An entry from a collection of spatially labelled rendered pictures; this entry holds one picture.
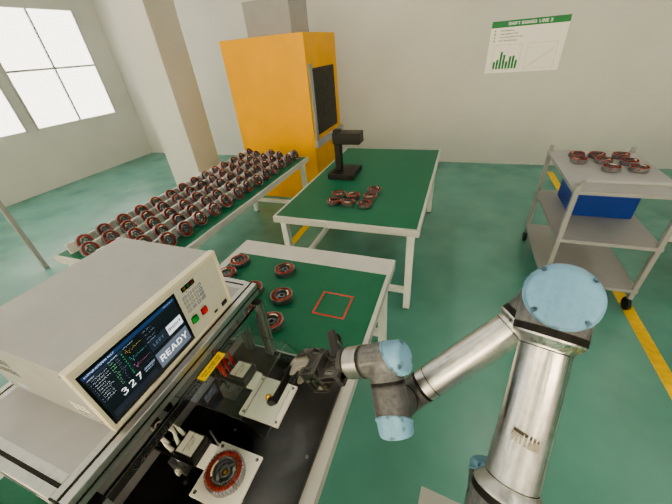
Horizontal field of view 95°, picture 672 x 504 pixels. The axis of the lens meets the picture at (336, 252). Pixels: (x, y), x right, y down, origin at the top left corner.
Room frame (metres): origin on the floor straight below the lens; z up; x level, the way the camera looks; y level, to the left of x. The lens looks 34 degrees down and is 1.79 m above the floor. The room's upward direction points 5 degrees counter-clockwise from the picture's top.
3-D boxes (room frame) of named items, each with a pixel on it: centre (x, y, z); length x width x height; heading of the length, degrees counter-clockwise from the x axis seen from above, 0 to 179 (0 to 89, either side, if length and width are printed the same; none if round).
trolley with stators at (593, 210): (2.06, -2.00, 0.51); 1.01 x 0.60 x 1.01; 157
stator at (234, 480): (0.40, 0.38, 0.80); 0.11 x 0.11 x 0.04
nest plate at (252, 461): (0.40, 0.38, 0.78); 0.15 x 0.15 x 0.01; 67
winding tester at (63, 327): (0.65, 0.62, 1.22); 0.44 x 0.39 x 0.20; 157
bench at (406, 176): (2.78, -0.41, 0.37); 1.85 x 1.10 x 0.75; 157
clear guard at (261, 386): (0.56, 0.32, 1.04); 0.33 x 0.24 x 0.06; 67
